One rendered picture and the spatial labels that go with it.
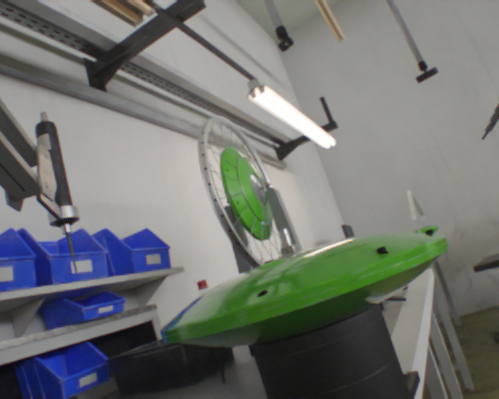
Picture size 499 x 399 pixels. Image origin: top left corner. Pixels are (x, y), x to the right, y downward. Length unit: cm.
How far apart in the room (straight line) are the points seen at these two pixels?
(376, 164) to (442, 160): 77
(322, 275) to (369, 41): 536
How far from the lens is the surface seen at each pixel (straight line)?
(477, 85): 531
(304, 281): 30
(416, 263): 33
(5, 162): 57
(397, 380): 43
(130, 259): 128
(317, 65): 566
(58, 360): 126
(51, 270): 107
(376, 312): 42
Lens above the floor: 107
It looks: 11 degrees up
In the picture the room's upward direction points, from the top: 18 degrees counter-clockwise
